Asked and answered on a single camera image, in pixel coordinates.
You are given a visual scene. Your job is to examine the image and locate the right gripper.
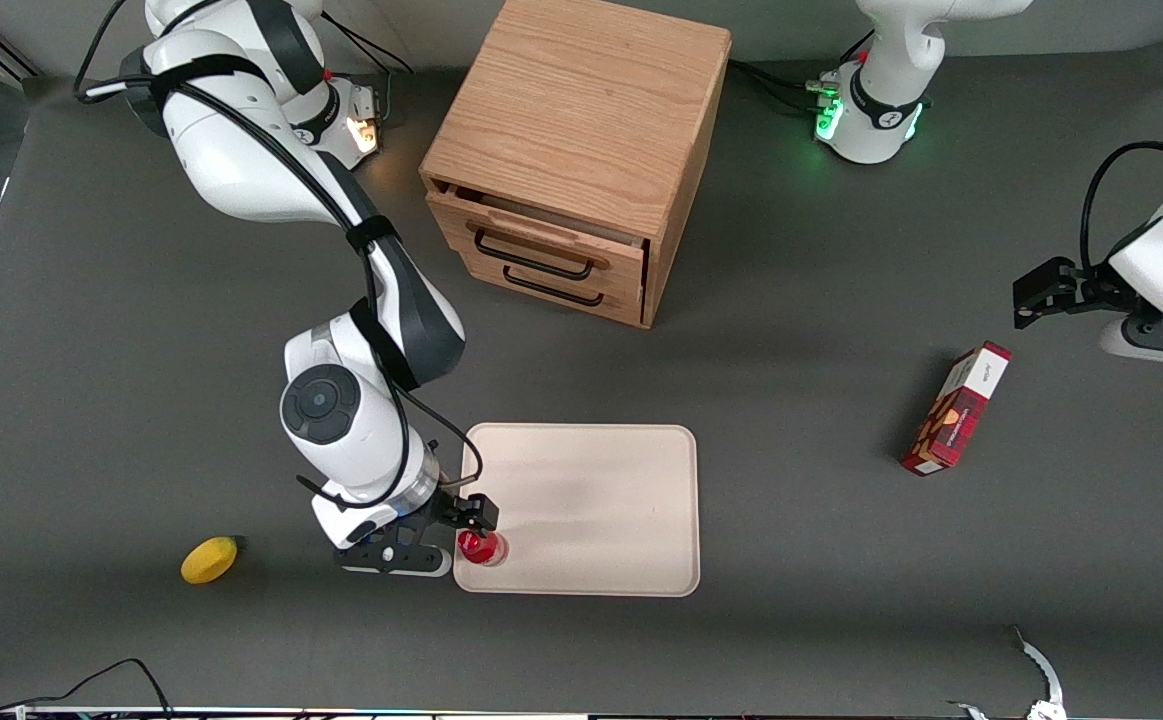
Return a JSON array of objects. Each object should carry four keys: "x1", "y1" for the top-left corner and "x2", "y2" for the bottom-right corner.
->
[{"x1": 312, "y1": 489, "x2": 501, "y2": 551}]

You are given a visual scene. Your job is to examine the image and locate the red coke bottle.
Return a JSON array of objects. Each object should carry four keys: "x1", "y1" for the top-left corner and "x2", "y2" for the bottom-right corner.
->
[{"x1": 456, "y1": 530, "x2": 509, "y2": 567}]

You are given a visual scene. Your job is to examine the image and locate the beige plastic tray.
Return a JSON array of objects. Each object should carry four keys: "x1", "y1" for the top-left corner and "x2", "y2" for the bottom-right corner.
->
[{"x1": 453, "y1": 423, "x2": 701, "y2": 598}]

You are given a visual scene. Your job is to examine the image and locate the red tartan shortbread box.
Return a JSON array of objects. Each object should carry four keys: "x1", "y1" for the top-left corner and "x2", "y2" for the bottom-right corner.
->
[{"x1": 901, "y1": 341, "x2": 1012, "y2": 477}]

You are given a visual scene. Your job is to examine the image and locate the yellow lemon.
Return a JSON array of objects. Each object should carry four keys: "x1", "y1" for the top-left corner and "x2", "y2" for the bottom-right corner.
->
[{"x1": 181, "y1": 536, "x2": 239, "y2": 585}]

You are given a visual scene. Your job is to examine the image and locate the white serrated plastic strip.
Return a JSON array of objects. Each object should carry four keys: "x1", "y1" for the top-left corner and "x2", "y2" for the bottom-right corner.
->
[{"x1": 1013, "y1": 627, "x2": 1068, "y2": 720}]

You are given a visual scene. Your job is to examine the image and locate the wooden drawer cabinet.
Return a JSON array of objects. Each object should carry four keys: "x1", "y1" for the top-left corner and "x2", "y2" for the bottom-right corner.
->
[{"x1": 419, "y1": 0, "x2": 733, "y2": 330}]

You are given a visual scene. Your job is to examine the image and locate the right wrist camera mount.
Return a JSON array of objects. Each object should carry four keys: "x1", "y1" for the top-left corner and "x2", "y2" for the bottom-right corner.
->
[{"x1": 334, "y1": 540, "x2": 454, "y2": 579}]

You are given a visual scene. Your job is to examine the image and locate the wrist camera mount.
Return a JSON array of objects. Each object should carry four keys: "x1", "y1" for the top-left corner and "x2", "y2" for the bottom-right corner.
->
[
  {"x1": 1099, "y1": 315, "x2": 1163, "y2": 373},
  {"x1": 334, "y1": 540, "x2": 454, "y2": 579}
]

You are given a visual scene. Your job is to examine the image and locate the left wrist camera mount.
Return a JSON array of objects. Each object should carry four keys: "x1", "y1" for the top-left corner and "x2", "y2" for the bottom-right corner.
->
[{"x1": 1099, "y1": 315, "x2": 1163, "y2": 373}]

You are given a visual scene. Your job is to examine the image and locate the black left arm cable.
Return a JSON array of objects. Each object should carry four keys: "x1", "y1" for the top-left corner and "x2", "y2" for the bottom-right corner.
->
[{"x1": 1081, "y1": 88, "x2": 1163, "y2": 271}]

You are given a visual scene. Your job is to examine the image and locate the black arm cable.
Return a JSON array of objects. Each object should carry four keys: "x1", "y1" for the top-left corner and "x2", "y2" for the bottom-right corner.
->
[
  {"x1": 1081, "y1": 88, "x2": 1163, "y2": 271},
  {"x1": 76, "y1": 0, "x2": 487, "y2": 511}
]

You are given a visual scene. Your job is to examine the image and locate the wooden drawer with short handle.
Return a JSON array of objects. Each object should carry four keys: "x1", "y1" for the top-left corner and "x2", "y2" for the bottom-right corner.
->
[{"x1": 456, "y1": 250, "x2": 644, "y2": 327}]

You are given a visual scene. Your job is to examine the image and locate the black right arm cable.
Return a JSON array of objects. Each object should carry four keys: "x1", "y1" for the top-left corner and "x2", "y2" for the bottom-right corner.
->
[{"x1": 76, "y1": 0, "x2": 487, "y2": 511}]

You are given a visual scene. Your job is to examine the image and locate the wooden drawer with long handle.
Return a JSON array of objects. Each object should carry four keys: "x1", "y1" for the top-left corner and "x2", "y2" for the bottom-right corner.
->
[{"x1": 426, "y1": 183, "x2": 650, "y2": 301}]

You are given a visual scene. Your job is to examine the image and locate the black left base cables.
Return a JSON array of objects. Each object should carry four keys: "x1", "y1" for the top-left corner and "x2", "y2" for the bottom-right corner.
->
[{"x1": 729, "y1": 30, "x2": 847, "y2": 116}]

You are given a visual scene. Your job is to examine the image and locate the black base cables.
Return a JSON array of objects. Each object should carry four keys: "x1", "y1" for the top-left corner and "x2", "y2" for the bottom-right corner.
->
[
  {"x1": 321, "y1": 22, "x2": 420, "y2": 131},
  {"x1": 729, "y1": 30, "x2": 847, "y2": 116}
]

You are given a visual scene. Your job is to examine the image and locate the thin black table cable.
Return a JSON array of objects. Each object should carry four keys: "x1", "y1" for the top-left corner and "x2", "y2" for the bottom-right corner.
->
[{"x1": 0, "y1": 658, "x2": 174, "y2": 720}]

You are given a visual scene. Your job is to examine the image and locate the black right base cables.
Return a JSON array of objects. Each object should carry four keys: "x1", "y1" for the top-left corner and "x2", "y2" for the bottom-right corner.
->
[{"x1": 321, "y1": 22, "x2": 420, "y2": 131}]

